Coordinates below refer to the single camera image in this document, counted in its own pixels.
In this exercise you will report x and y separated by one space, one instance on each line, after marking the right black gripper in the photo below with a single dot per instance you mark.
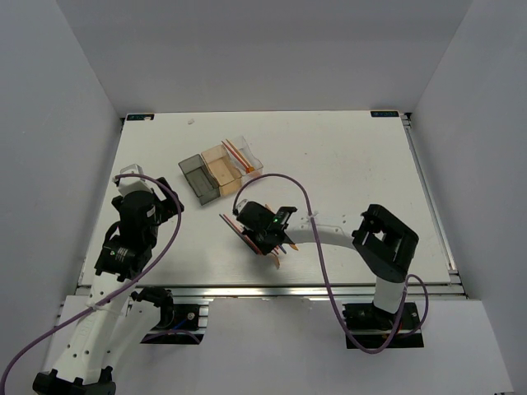
263 248

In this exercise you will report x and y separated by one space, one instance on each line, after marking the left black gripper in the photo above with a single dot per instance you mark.
167 206

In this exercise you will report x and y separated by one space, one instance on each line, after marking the red chopstick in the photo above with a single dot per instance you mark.
232 224

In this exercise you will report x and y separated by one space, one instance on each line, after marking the orange plastic knife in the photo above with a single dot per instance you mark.
293 246

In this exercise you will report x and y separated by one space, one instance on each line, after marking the orange yellow fork bottom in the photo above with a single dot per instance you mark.
276 255

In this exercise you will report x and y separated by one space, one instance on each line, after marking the orange plastic fork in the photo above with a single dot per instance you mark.
232 147

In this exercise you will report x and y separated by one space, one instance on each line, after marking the red plastic fork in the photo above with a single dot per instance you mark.
236 155

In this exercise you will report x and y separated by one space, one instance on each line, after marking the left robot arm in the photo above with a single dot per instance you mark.
116 316

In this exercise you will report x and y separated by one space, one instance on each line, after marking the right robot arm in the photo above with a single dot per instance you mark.
384 242

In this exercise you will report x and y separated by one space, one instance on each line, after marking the orange transparent container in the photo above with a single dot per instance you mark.
223 169

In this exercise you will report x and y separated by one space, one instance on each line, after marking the grey transparent container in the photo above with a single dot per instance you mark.
199 178

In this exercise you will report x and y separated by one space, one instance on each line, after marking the clear transparent container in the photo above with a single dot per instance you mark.
243 158

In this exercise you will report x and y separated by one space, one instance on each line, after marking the left blue table label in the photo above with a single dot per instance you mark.
140 117

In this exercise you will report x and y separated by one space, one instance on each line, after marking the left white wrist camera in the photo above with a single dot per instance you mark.
129 185

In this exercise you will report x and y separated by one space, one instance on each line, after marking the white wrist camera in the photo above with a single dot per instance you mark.
238 208
129 185

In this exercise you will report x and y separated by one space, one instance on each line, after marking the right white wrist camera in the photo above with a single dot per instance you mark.
238 208

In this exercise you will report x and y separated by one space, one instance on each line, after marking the aluminium front rail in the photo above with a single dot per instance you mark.
441 290

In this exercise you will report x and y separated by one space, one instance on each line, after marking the aluminium rail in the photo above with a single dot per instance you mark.
441 290
431 202

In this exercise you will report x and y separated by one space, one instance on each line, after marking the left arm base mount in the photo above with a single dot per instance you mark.
176 323

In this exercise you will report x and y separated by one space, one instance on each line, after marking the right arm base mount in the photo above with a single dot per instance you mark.
371 327

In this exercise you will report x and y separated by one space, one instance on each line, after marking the aluminium right rail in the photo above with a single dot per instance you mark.
431 202

